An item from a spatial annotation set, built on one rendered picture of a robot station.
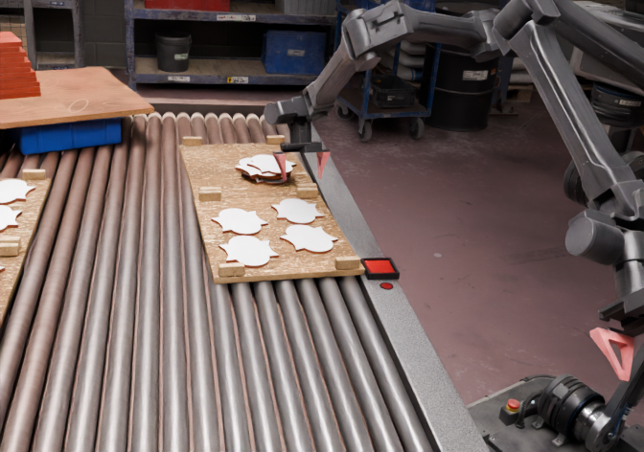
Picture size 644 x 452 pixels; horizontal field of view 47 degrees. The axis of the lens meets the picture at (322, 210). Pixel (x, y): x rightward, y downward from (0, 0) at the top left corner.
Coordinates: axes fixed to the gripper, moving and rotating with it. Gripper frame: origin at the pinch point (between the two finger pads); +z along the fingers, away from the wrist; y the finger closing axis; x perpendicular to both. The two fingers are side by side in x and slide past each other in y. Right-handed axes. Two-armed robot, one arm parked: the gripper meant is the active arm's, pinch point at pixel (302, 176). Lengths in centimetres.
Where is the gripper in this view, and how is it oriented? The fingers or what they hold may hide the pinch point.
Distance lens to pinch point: 196.0
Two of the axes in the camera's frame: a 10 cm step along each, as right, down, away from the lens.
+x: 2.7, 1.4, -9.5
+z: 0.3, 9.9, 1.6
